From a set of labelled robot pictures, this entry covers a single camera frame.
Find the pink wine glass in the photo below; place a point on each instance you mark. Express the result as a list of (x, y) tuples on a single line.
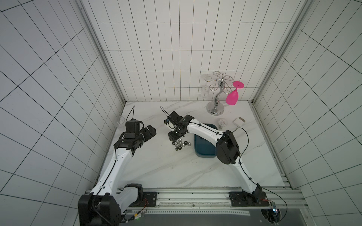
[(233, 97)]

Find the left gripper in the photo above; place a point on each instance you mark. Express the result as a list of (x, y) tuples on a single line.
[(152, 131)]

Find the clear hanging wine glass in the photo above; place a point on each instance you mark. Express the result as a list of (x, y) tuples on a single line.
[(206, 83)]

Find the clear plastic cup with label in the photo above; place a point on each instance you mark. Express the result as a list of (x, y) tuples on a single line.
[(222, 123)]

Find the chrome wine glass rack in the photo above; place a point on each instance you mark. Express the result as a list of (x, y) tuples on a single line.
[(222, 85)]

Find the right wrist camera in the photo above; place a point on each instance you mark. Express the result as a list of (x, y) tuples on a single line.
[(173, 118)]

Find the small white box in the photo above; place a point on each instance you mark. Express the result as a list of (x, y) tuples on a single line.
[(238, 122)]

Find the teal storage box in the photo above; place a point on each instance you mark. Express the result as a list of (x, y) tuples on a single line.
[(203, 148)]

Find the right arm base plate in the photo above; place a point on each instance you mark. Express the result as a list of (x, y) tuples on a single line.
[(242, 199)]

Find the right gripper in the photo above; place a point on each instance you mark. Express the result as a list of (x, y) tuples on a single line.
[(175, 127)]

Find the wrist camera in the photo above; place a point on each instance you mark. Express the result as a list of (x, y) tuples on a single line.
[(173, 118), (133, 123)]

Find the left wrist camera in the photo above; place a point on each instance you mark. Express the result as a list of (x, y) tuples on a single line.
[(133, 123)]

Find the aluminium mounting rail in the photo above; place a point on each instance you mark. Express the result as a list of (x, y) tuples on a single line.
[(215, 200)]

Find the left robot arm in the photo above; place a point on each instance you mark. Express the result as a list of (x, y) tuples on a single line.
[(105, 204)]

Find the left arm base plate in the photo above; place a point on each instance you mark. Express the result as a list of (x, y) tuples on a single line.
[(148, 199)]

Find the clear glass tumbler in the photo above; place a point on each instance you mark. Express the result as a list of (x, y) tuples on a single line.
[(120, 122)]

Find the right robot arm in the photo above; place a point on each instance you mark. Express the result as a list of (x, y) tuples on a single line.
[(227, 149)]

